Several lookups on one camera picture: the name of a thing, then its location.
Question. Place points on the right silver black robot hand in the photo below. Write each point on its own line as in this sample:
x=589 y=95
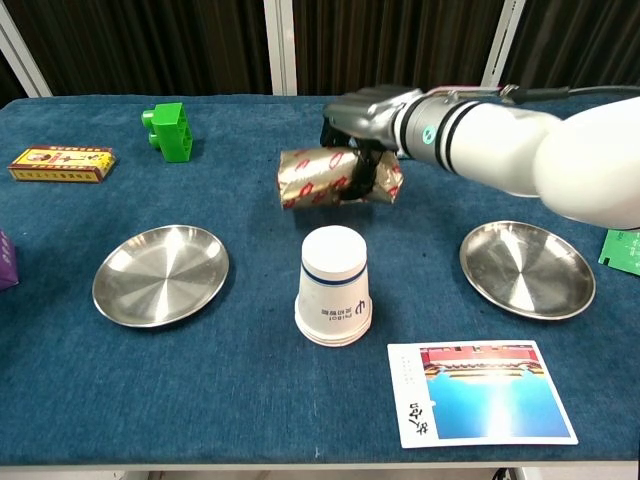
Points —
x=372 y=115

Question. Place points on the gold red snack packet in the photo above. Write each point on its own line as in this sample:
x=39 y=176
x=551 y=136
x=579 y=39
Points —
x=310 y=176

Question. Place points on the white paper cup blue stripe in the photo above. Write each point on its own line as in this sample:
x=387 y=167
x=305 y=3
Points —
x=332 y=290

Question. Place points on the round stainless steel plate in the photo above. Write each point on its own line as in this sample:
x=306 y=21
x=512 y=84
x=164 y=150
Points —
x=160 y=277
x=527 y=270

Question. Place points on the dark pleated curtain panel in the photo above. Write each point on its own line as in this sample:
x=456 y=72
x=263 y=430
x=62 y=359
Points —
x=9 y=82
x=580 y=45
x=390 y=45
x=150 y=45

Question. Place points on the green toy building brick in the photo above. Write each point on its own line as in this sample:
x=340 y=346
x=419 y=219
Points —
x=172 y=132

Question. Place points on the green sachet packet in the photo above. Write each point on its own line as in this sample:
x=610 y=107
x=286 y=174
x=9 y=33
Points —
x=622 y=252

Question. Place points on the blue table cloth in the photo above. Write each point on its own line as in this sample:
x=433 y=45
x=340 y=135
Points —
x=240 y=380

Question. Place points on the photo postcard with blue water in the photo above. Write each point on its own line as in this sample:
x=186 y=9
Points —
x=492 y=400

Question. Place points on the yellow and red carton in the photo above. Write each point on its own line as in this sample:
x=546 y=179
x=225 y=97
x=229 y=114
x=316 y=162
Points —
x=60 y=164

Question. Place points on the purple box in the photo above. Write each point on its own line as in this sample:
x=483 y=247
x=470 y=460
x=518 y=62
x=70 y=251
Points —
x=6 y=262

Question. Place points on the white frame post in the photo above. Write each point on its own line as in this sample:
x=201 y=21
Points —
x=22 y=55
x=280 y=47
x=500 y=50

